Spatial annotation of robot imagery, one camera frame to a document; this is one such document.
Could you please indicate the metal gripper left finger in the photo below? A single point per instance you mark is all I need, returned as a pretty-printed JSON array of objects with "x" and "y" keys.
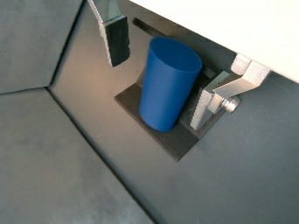
[{"x": 114, "y": 30}]

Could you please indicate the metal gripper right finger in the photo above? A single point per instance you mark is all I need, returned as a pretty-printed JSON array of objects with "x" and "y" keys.
[{"x": 221, "y": 94}]

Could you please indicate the blue oval cylinder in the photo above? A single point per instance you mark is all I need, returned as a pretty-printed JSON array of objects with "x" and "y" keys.
[{"x": 171, "y": 71}]

